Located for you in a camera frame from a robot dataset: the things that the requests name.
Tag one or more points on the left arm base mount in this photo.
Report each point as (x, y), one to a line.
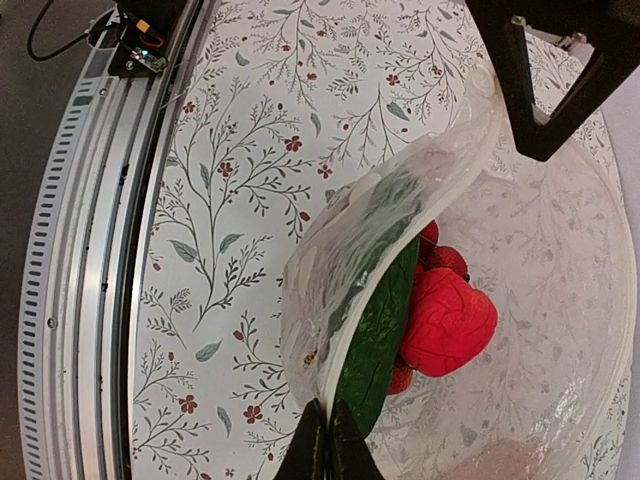
(138, 50)

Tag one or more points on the green cucumber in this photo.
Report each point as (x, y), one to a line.
(366, 329)

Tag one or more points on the clear zip top bag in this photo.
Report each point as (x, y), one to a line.
(548, 243)

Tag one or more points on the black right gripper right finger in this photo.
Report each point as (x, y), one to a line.
(349, 456)

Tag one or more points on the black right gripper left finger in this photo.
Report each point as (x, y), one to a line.
(305, 456)

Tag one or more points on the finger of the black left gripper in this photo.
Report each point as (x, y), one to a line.
(556, 62)

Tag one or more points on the red wrinkled apple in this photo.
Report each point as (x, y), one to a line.
(464, 318)

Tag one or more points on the aluminium front rail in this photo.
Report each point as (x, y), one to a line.
(84, 257)

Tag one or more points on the red cherry bunch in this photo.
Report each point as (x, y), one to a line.
(413, 353)

